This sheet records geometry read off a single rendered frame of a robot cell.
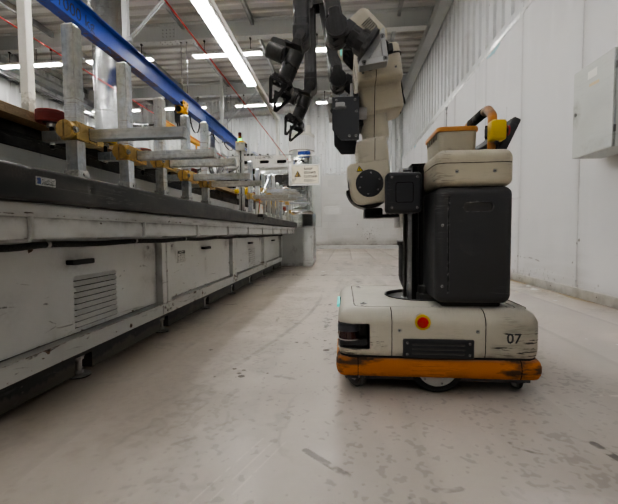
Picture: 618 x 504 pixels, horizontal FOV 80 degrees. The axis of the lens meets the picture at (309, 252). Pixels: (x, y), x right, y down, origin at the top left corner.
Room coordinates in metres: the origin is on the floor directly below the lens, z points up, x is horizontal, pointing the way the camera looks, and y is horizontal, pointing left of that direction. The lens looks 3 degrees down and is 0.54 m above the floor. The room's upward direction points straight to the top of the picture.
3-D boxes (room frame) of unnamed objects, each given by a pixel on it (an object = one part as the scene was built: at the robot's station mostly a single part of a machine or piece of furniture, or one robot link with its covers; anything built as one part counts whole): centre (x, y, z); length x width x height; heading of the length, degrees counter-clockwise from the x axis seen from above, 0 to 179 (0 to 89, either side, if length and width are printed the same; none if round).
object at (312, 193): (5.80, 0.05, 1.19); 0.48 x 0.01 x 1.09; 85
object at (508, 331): (1.50, -0.45, 0.16); 0.67 x 0.64 x 0.25; 85
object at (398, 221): (1.46, -0.28, 0.68); 0.28 x 0.27 x 0.25; 175
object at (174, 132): (1.10, 0.57, 0.83); 0.43 x 0.03 x 0.04; 85
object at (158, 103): (1.57, 0.62, 0.87); 0.04 x 0.04 x 0.48; 85
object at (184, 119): (1.82, 0.60, 0.87); 0.04 x 0.04 x 0.48; 85
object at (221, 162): (1.60, 0.52, 0.84); 0.43 x 0.03 x 0.04; 85
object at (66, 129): (1.09, 0.67, 0.83); 0.14 x 0.06 x 0.05; 175
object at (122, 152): (1.34, 0.64, 0.82); 0.14 x 0.06 x 0.05; 175
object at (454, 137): (1.49, -0.57, 0.87); 0.23 x 0.15 x 0.11; 175
